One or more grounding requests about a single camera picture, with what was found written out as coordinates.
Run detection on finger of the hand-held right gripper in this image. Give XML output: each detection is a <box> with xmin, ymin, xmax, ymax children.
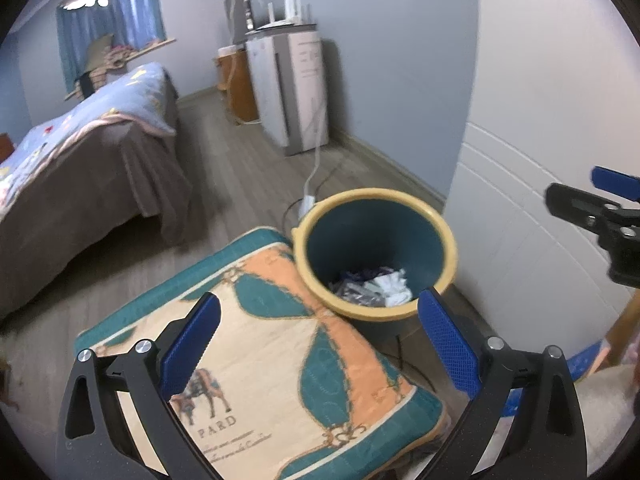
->
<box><xmin>591</xmin><ymin>165</ymin><xmax>640</xmax><ymax>196</ymax></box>
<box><xmin>545</xmin><ymin>182</ymin><xmax>640</xmax><ymax>242</ymax></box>

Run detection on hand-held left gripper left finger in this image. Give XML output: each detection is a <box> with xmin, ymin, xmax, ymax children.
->
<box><xmin>55</xmin><ymin>292</ymin><xmax>223</xmax><ymax>480</ymax></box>

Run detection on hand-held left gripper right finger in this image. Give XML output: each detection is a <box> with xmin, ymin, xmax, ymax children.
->
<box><xmin>417</xmin><ymin>287</ymin><xmax>589</xmax><ymax>480</ymax></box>

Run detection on white cloth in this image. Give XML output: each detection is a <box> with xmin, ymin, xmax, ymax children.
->
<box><xmin>372</xmin><ymin>267</ymin><xmax>414</xmax><ymax>307</ymax></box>

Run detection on yellow rimmed teal wastebasket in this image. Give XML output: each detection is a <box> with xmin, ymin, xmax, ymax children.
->
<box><xmin>291</xmin><ymin>187</ymin><xmax>459</xmax><ymax>347</ymax></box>

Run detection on wooden chair leg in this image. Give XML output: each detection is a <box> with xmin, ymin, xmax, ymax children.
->
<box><xmin>604</xmin><ymin>289</ymin><xmax>640</xmax><ymax>367</ymax></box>

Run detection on white wardrobe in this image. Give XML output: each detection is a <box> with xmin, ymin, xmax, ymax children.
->
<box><xmin>442</xmin><ymin>0</ymin><xmax>640</xmax><ymax>362</ymax></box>

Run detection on patterned teal orange cushion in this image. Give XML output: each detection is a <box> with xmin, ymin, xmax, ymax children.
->
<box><xmin>73</xmin><ymin>226</ymin><xmax>452</xmax><ymax>480</ymax></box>

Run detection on beige cloth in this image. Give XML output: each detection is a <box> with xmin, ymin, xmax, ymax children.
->
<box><xmin>574</xmin><ymin>364</ymin><xmax>640</xmax><ymax>480</ymax></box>

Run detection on bed with grey blanket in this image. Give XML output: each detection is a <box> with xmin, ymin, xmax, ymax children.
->
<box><xmin>0</xmin><ymin>79</ymin><xmax>194</xmax><ymax>319</ymax></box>

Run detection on blue printed quilt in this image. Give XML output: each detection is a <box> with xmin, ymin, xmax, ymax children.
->
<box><xmin>0</xmin><ymin>62</ymin><xmax>177</xmax><ymax>207</ymax></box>

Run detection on wooden cabinet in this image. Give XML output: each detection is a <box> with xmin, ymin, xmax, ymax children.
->
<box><xmin>214</xmin><ymin>49</ymin><xmax>259</xmax><ymax>124</ymax></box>

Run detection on white air purifier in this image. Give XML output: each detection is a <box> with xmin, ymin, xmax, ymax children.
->
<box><xmin>244</xmin><ymin>29</ymin><xmax>331</xmax><ymax>157</ymax></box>

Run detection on plaid clothes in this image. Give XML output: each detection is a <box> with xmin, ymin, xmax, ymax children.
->
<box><xmin>74</xmin><ymin>42</ymin><xmax>137</xmax><ymax>87</ymax></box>

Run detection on wooden window sill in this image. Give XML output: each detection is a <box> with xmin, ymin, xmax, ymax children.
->
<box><xmin>63</xmin><ymin>37</ymin><xmax>179</xmax><ymax>101</ymax></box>

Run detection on olive pillow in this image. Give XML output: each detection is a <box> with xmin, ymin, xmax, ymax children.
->
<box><xmin>82</xmin><ymin>33</ymin><xmax>117</xmax><ymax>69</ymax></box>

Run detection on blue curtain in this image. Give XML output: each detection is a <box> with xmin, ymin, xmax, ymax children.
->
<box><xmin>54</xmin><ymin>0</ymin><xmax>167</xmax><ymax>94</ymax></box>

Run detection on black monitor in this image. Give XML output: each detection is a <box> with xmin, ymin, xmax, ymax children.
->
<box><xmin>224</xmin><ymin>0</ymin><xmax>259</xmax><ymax>47</ymax></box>

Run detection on white router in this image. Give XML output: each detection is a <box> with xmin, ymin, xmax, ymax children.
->
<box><xmin>254</xmin><ymin>0</ymin><xmax>317</xmax><ymax>32</ymax></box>

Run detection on black cable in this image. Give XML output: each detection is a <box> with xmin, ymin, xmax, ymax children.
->
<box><xmin>279</xmin><ymin>199</ymin><xmax>307</xmax><ymax>234</ymax></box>

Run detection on white power cable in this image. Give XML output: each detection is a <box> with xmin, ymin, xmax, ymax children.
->
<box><xmin>302</xmin><ymin>99</ymin><xmax>327</xmax><ymax>199</ymax></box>

